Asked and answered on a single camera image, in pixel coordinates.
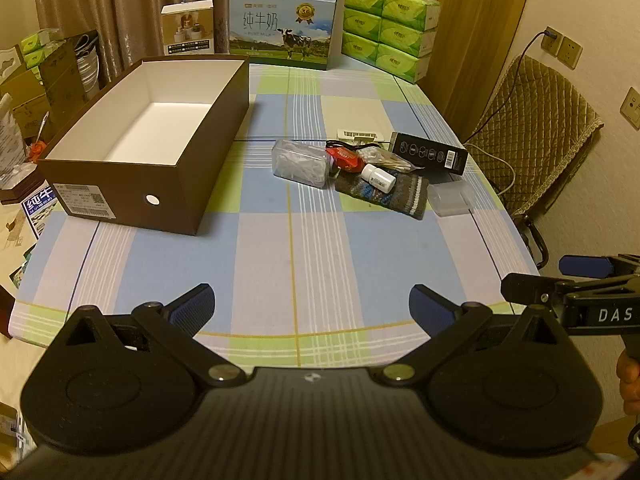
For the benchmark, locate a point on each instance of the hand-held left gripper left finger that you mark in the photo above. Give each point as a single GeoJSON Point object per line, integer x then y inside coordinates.
{"type": "Point", "coordinates": [192, 306]}

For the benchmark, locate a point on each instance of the chair with quilted cover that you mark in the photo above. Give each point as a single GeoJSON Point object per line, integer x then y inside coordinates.
{"type": "Point", "coordinates": [540, 110]}

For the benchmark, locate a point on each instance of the striped knitted pouch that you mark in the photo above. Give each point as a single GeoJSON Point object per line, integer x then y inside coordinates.
{"type": "Point", "coordinates": [402, 199]}

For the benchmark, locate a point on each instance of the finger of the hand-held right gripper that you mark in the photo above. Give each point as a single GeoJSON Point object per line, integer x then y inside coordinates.
{"type": "Point", "coordinates": [582, 265]}
{"type": "Point", "coordinates": [530, 290]}

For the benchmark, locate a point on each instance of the dark wooden tray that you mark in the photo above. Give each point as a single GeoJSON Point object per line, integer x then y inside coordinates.
{"type": "Point", "coordinates": [22, 187]}

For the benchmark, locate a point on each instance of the brown shoe box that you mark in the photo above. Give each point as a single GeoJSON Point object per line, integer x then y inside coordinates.
{"type": "Point", "coordinates": [192, 175]}

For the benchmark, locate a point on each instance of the pen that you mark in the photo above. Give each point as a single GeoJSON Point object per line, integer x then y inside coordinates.
{"type": "Point", "coordinates": [43, 127]}

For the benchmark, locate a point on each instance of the empty wall socket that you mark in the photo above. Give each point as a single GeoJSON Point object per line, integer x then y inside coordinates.
{"type": "Point", "coordinates": [570, 53]}

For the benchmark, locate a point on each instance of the clear plastic case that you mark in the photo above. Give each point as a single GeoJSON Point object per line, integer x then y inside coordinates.
{"type": "Point", "coordinates": [450, 199]}

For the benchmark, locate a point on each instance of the beige curtain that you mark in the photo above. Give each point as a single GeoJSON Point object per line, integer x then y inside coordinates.
{"type": "Point", "coordinates": [125, 0]}

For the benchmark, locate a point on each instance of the white plastic clip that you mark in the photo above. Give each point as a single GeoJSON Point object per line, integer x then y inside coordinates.
{"type": "Point", "coordinates": [357, 135]}

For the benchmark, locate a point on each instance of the wall socket with plug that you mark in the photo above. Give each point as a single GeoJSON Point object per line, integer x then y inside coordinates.
{"type": "Point", "coordinates": [552, 41]}

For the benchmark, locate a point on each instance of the blue milk box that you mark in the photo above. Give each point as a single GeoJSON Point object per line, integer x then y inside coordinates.
{"type": "Point", "coordinates": [40, 210]}

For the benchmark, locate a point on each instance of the clear plastic bag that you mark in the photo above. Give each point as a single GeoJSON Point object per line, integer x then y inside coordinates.
{"type": "Point", "coordinates": [300, 162]}

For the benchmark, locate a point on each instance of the light cardboard box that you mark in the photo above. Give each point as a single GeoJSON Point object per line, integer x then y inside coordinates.
{"type": "Point", "coordinates": [22, 95]}

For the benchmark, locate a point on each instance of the large brown cardboard box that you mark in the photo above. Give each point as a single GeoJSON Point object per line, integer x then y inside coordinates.
{"type": "Point", "coordinates": [65, 85]}

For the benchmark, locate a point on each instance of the wooden door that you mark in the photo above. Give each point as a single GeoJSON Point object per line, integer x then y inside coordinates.
{"type": "Point", "coordinates": [475, 35]}

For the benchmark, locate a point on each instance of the crumpled plastic bag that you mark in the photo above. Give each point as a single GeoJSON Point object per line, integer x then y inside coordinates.
{"type": "Point", "coordinates": [10, 140]}

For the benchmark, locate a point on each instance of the stack of green tissue packets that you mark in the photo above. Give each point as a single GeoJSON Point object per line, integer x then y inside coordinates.
{"type": "Point", "coordinates": [390, 30]}

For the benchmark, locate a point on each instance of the milk carton with cow print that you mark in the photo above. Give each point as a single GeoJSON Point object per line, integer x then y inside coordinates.
{"type": "Point", "coordinates": [280, 30]}

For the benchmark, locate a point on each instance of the green tissue packet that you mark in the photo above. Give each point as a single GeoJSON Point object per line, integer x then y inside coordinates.
{"type": "Point", "coordinates": [42, 41]}
{"type": "Point", "coordinates": [34, 59]}

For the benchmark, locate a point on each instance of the person's right hand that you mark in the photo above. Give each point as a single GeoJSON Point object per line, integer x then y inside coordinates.
{"type": "Point", "coordinates": [630, 380]}

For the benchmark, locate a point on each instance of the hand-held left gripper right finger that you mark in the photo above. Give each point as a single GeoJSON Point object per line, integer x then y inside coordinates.
{"type": "Point", "coordinates": [430, 308]}

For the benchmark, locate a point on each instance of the stack of metal bowls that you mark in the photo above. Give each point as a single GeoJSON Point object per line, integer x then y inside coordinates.
{"type": "Point", "coordinates": [87, 65]}

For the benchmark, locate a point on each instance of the white product box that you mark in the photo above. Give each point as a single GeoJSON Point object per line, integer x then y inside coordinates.
{"type": "Point", "coordinates": [187, 27]}

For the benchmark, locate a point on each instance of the long black box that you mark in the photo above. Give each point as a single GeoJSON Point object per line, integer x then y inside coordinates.
{"type": "Point", "coordinates": [430, 153]}

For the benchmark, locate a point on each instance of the small orange item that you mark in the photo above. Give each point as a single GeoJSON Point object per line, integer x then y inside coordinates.
{"type": "Point", "coordinates": [37, 151]}

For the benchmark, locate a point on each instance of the small white bottle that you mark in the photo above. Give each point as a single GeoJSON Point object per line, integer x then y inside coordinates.
{"type": "Point", "coordinates": [377, 176]}

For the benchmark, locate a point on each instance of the red snack packet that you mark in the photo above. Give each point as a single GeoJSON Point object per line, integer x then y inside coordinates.
{"type": "Point", "coordinates": [347, 160]}

